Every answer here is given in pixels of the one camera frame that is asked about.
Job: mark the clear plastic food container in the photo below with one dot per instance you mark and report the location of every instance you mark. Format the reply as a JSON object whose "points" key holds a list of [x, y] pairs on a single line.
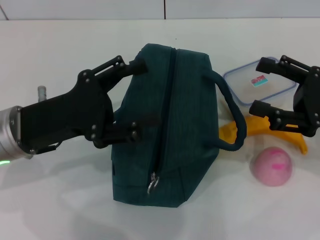
{"points": [[252, 90]]}

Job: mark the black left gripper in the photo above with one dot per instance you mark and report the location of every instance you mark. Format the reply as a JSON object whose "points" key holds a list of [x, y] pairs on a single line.
{"points": [[62, 115]]}

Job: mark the pink peach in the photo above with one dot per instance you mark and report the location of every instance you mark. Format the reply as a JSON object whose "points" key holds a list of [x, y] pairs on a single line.
{"points": [[271, 167]]}

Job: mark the yellow banana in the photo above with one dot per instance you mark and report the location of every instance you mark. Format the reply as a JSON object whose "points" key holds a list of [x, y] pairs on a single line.
{"points": [[255, 125]]}

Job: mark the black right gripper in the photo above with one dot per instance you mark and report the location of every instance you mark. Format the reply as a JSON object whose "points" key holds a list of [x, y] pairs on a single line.
{"points": [[311, 100]]}

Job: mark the dark teal insulated lunch bag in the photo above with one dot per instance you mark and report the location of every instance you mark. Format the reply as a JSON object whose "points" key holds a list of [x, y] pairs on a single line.
{"points": [[175, 125]]}

